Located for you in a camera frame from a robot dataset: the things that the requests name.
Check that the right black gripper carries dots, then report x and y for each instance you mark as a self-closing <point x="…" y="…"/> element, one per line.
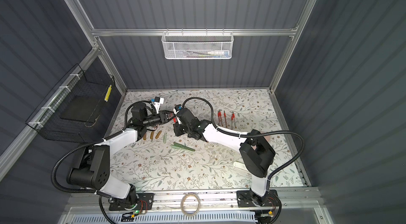
<point x="181" y="122"/>

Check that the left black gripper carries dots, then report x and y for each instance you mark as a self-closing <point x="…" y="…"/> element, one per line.
<point x="165" y="117"/>

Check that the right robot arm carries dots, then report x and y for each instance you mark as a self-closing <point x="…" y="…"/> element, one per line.
<point x="255" y="150"/>

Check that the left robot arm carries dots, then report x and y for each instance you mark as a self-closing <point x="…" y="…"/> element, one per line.
<point x="91" y="169"/>

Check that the floral table mat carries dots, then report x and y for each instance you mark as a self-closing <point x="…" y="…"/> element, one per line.
<point x="151" y="165"/>

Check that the white rectangular eraser box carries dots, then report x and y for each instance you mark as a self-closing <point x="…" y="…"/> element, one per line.
<point x="240" y="166"/>

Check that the roll of clear tape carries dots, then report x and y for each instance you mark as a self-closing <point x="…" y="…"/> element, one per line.
<point x="190" y="204"/>

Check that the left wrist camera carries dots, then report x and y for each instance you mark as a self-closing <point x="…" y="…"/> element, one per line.
<point x="157" y="102"/>

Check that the white wire mesh basket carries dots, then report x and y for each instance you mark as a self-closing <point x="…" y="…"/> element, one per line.
<point x="197" y="47"/>

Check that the black wire basket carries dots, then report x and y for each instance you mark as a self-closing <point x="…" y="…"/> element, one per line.
<point x="75" y="113"/>

